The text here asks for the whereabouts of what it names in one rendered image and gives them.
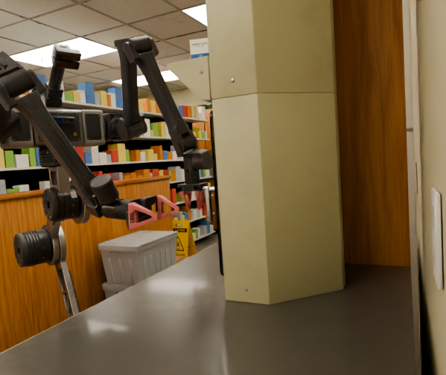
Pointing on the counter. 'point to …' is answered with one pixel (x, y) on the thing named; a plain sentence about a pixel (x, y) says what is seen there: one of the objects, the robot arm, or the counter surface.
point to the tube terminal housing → (276, 148)
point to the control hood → (194, 76)
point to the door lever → (208, 202)
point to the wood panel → (372, 131)
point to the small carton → (199, 47)
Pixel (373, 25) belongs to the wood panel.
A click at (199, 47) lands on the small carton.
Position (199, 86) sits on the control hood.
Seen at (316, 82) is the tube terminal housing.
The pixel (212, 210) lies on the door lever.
